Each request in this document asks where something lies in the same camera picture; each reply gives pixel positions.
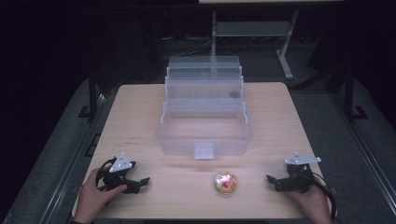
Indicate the round red yellow snack packet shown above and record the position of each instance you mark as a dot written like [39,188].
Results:
[225,183]

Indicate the clear plastic tiered storage box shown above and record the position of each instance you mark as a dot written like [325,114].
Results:
[204,130]

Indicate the black metal post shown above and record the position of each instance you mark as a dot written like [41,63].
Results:
[349,96]
[92,96]

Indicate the metal floor rail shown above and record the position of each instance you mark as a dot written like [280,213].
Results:
[71,168]
[364,149]

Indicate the person's right hand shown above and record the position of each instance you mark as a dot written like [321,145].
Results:
[311,203]

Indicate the grey metal stand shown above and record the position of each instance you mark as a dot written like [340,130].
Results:
[253,28]

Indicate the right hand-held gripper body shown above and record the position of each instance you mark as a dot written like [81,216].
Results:
[299,174]

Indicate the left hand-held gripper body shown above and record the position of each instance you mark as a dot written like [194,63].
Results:
[120,164]

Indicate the person's left hand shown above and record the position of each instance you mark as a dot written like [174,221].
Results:
[93,196]

